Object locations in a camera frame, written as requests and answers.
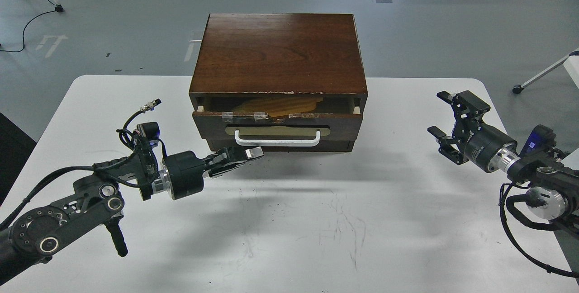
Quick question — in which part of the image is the yellow plastic corn cob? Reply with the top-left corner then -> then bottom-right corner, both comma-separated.
232,96 -> 323,118

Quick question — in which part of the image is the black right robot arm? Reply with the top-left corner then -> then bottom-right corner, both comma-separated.
428,90 -> 579,278

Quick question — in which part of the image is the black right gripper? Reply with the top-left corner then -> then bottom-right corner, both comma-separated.
427,90 -> 518,173

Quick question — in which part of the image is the white wheeled stand leg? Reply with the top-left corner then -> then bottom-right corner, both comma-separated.
512,48 -> 579,95

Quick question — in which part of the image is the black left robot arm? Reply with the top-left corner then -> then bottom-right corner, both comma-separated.
1,99 -> 263,284

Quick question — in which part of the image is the wooden drawer with white handle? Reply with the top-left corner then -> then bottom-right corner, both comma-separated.
192,94 -> 367,151

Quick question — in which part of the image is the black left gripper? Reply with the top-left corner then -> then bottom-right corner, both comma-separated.
162,146 -> 264,200

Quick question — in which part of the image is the dark wooden drawer cabinet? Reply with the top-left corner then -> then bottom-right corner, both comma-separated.
190,13 -> 368,151

